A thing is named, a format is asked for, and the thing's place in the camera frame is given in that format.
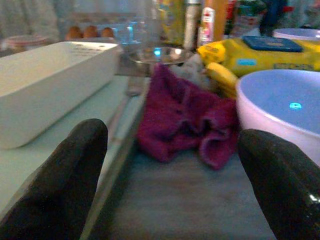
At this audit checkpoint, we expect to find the orange bottle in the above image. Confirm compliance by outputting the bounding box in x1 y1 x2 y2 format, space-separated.
211 0 229 42

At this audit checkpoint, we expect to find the white labelled bottle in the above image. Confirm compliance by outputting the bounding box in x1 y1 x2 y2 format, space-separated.
197 6 216 47

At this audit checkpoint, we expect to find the white rectangular tray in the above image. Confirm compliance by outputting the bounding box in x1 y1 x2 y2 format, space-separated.
0 41 120 150

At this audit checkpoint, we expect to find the yellow plastic package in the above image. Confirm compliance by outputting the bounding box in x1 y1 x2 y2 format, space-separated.
196 37 320 77

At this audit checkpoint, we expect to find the banana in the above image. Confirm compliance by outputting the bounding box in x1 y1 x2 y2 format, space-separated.
204 62 239 99

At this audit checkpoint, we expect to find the grey table mat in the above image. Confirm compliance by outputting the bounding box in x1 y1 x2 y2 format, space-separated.
79 74 277 240

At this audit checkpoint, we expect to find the silver metal dish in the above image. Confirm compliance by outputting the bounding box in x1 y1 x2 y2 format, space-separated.
127 46 195 76

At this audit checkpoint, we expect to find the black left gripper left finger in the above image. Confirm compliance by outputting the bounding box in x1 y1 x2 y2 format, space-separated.
0 118 109 240

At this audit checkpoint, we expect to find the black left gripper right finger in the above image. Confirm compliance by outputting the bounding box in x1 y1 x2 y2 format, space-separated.
237 128 320 240

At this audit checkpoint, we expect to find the clear drinking glass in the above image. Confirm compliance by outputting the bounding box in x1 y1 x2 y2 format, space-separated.
113 0 166 76

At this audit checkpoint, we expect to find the grey cloth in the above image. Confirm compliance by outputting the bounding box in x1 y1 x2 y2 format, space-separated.
172 53 221 93

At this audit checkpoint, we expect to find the yellow green package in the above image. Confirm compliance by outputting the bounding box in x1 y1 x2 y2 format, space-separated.
158 0 186 46

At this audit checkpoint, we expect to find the magenta cloth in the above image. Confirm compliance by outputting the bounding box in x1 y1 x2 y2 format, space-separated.
136 63 240 171

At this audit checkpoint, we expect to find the white bowl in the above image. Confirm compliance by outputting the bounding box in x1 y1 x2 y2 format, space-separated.
235 69 320 166
272 27 320 42

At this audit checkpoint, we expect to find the grey spice shaker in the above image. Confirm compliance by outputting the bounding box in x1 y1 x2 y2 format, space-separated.
183 0 202 51

